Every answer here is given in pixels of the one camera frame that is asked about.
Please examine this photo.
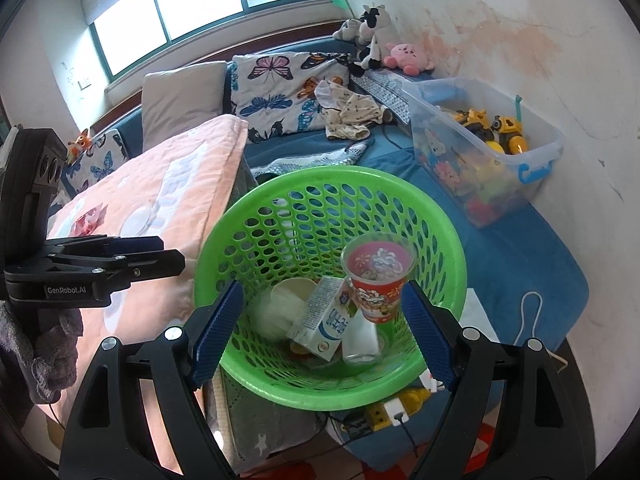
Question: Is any pink snack packet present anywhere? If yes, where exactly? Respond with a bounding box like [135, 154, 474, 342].
[71, 204, 109, 237]

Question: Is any yellow toy truck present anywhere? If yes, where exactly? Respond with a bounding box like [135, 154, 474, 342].
[487, 115, 531, 157]

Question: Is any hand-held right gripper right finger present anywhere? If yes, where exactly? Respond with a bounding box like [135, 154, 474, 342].
[401, 280, 596, 480]

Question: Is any small butterfly print cushion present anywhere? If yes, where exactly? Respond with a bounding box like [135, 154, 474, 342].
[65, 130, 126, 196]

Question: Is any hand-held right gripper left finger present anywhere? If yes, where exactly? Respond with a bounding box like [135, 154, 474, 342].
[59, 278, 246, 480]

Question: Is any grey patterned cloth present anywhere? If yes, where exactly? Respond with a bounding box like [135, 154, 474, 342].
[350, 69, 416, 123]

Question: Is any black white cow plush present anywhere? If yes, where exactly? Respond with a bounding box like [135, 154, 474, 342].
[352, 4, 401, 78]

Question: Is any white paper cup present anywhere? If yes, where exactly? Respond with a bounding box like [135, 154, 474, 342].
[272, 278, 317, 311]

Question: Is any person's left hand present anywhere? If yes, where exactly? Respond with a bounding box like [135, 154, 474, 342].
[0, 305, 84, 404]

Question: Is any yellow power strip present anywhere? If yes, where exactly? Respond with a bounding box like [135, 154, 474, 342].
[365, 387, 432, 433]

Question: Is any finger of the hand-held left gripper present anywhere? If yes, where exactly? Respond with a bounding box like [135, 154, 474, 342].
[52, 249, 186, 293]
[45, 235, 166, 259]

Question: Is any clear jelly cup gold lid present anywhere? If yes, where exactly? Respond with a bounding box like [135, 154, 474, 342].
[249, 290, 303, 345]

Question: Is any grey plush toy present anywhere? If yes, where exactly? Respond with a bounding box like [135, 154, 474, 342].
[332, 19, 369, 45]

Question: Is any orange plush toy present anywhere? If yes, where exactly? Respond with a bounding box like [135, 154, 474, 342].
[66, 128, 94, 164]

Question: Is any black charger cable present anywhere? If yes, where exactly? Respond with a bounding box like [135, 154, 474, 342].
[330, 410, 427, 452]

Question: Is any pink round plush toy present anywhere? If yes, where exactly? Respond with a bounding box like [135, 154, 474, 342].
[384, 42, 435, 77]

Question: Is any pink printed blanket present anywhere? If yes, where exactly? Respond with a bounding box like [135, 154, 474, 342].
[45, 114, 251, 480]

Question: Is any red printed paper cup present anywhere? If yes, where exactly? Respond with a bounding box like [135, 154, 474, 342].
[341, 234, 416, 323]

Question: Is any clear plastic storage box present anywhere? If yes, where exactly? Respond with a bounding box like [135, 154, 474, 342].
[400, 77, 566, 228]

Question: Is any grey star print mat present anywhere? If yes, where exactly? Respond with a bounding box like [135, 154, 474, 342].
[220, 375, 327, 476]

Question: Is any yellow toy excavator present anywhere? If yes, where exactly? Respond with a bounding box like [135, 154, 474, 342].
[454, 109, 494, 141]

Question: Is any grey white striped cloth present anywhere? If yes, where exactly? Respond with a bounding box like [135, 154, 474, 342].
[250, 141, 377, 181]

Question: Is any brown wooden headboard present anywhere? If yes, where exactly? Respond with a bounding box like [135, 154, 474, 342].
[90, 22, 342, 131]

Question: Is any white milk carton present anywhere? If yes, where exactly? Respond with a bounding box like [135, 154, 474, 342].
[287, 276, 363, 361]

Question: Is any white charger plug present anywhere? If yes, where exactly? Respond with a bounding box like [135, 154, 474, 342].
[382, 399, 409, 426]

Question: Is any beige pillow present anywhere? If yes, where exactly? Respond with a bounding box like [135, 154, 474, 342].
[141, 61, 228, 153]

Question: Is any beige printed clothing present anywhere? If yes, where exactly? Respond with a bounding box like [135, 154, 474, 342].
[315, 80, 389, 141]

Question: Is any white cord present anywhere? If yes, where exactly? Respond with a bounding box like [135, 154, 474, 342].
[517, 292, 569, 367]

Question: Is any green framed window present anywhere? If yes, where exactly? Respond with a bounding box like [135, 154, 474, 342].
[77, 0, 326, 81]

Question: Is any large butterfly print pillow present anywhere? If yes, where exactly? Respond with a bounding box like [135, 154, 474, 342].
[230, 52, 351, 143]

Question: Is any blue bed sheet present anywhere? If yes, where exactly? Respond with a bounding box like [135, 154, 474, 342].
[225, 50, 587, 461]

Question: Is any green plastic basket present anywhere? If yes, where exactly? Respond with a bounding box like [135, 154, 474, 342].
[192, 165, 468, 411]

